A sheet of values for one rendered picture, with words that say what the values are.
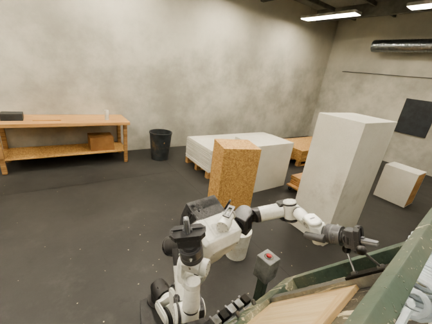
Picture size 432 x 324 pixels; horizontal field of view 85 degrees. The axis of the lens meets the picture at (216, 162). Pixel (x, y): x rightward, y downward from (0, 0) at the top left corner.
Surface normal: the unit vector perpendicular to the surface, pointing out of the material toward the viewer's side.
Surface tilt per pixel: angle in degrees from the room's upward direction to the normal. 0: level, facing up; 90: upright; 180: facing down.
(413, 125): 90
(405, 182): 90
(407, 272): 35
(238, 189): 90
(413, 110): 90
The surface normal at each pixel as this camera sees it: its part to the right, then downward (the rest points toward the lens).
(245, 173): 0.29, 0.38
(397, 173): -0.83, 0.11
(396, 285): 0.46, -0.55
